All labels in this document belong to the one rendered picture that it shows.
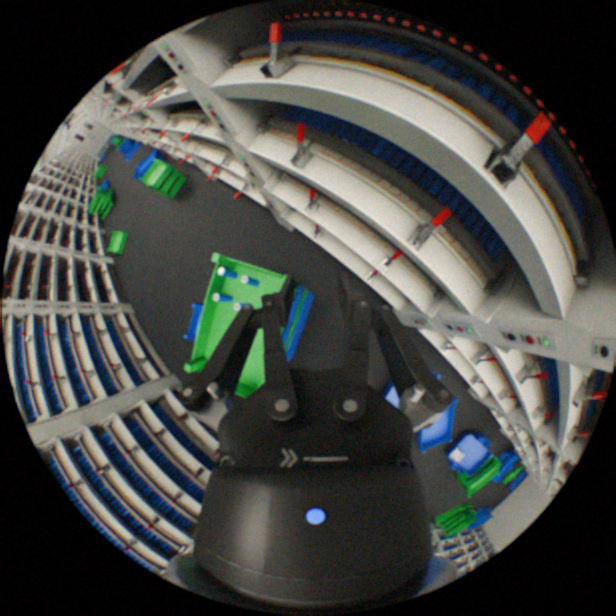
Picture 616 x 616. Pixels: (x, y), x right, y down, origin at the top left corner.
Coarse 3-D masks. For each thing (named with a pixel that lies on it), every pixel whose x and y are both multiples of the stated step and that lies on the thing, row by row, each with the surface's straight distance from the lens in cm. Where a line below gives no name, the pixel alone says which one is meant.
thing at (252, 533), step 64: (320, 384) 9; (256, 448) 8; (320, 448) 7; (384, 448) 8; (256, 512) 5; (320, 512) 4; (384, 512) 5; (256, 576) 5; (320, 576) 5; (384, 576) 5
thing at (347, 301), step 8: (344, 280) 20; (344, 288) 18; (344, 296) 17; (352, 296) 16; (344, 304) 17; (352, 304) 16; (344, 312) 17; (352, 312) 16; (344, 320) 17; (352, 320) 16
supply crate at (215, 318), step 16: (240, 272) 48; (256, 272) 46; (272, 272) 39; (208, 288) 46; (224, 288) 50; (240, 288) 47; (256, 288) 45; (272, 288) 43; (208, 304) 48; (224, 304) 49; (256, 304) 45; (208, 320) 50; (224, 320) 49; (208, 336) 53; (256, 336) 45; (208, 352) 54; (256, 352) 46; (192, 368) 50; (256, 368) 47; (240, 384) 50; (256, 384) 49
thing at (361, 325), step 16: (368, 304) 16; (368, 320) 13; (352, 336) 11; (368, 336) 12; (352, 352) 10; (352, 368) 9; (368, 368) 9; (352, 384) 8; (336, 400) 7; (352, 400) 7; (336, 416) 7; (352, 416) 7
